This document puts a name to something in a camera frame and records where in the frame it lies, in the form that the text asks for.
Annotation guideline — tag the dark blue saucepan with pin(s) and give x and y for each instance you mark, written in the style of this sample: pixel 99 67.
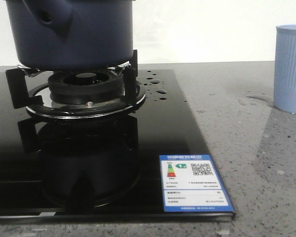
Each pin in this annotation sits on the dark blue saucepan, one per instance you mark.
pixel 65 35

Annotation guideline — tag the light blue ribbed cup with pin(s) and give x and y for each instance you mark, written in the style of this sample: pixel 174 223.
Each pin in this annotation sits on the light blue ribbed cup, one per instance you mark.
pixel 285 68

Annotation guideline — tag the black pot support grate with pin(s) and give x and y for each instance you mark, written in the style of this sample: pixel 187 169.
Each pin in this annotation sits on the black pot support grate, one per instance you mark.
pixel 38 102

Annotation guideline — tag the black glass gas stove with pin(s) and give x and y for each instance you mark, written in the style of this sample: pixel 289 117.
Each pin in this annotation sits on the black glass gas stove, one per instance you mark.
pixel 96 170

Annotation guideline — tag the black round gas burner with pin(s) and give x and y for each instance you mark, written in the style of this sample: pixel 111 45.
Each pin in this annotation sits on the black round gas burner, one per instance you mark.
pixel 78 88

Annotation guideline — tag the blue energy label sticker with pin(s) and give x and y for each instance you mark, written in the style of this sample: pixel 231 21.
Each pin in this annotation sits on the blue energy label sticker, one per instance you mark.
pixel 192 184

